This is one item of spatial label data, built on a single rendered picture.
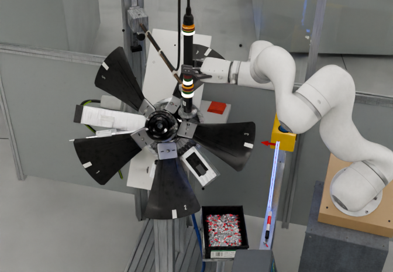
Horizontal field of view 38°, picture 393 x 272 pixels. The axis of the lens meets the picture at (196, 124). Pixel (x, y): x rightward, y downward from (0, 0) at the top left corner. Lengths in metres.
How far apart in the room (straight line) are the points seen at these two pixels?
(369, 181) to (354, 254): 0.51
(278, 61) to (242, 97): 1.34
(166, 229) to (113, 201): 0.92
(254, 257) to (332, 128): 0.42
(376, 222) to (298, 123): 0.79
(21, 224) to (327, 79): 2.42
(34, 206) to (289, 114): 2.40
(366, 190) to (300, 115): 0.40
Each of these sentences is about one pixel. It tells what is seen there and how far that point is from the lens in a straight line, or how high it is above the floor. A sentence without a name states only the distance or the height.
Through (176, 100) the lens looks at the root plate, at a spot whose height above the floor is 1.27.
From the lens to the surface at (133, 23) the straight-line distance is 2.53.
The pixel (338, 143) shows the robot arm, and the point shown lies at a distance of 1.64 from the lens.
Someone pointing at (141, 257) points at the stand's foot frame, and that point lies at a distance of 3.16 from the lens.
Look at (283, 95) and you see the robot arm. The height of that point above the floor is 1.67.
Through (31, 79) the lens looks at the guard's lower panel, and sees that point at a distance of 3.27.
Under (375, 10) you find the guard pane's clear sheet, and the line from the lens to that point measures 2.63.
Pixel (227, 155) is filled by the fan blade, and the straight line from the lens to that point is 2.10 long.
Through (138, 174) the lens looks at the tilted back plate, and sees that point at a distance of 2.44.
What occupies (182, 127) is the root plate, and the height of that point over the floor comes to 1.19.
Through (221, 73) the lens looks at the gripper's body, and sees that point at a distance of 1.94.
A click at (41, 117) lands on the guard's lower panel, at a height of 0.54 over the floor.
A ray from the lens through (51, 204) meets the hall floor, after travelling 3.63.
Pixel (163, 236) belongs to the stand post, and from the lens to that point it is 2.76.
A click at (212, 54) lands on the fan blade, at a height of 1.42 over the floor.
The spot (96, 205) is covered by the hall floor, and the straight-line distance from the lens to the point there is 3.57.
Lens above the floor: 2.51
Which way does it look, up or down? 37 degrees down
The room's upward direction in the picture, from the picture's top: 1 degrees clockwise
